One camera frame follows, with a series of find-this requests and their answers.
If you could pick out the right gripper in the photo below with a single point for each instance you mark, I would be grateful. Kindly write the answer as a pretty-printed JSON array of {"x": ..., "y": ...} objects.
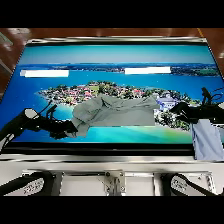
[{"x": 181, "y": 110}]

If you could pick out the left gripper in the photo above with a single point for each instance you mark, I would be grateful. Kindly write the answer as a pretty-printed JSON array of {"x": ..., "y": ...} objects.
[{"x": 61, "y": 128}]

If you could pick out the grey shirt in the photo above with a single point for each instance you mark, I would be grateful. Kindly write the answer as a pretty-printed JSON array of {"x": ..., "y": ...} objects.
[{"x": 116, "y": 113}]

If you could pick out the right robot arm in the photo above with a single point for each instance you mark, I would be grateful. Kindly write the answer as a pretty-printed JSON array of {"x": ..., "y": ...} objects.
[{"x": 208, "y": 111}]

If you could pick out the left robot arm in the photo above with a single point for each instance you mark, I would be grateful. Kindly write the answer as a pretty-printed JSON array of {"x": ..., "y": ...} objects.
[{"x": 20, "y": 124}]

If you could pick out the light blue garment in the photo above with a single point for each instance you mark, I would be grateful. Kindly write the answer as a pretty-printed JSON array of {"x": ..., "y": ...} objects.
[{"x": 206, "y": 141}]

